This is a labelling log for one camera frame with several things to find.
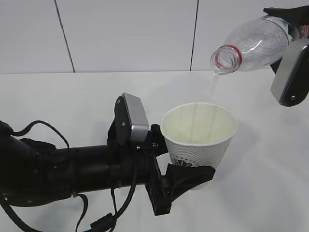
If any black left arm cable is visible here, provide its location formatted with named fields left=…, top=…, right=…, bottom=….
left=0, top=120, right=138, bottom=232

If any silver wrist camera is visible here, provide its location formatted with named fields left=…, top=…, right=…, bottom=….
left=270, top=38, right=309, bottom=107
left=114, top=92, right=149, bottom=145

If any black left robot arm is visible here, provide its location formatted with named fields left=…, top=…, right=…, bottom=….
left=0, top=122, right=215, bottom=216

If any clear water bottle red label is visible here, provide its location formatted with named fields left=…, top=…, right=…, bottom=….
left=211, top=15, right=309, bottom=75

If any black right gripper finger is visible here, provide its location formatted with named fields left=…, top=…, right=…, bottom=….
left=270, top=60, right=281, bottom=74
left=263, top=5, right=309, bottom=26

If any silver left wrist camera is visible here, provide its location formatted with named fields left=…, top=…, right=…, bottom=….
left=114, top=92, right=149, bottom=145

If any white paper cup green logo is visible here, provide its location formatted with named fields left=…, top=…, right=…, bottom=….
left=160, top=102, right=239, bottom=169

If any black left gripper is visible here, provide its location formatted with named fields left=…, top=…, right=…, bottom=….
left=107, top=120, right=216, bottom=217

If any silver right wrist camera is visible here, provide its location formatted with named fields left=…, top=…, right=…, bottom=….
left=270, top=38, right=309, bottom=107

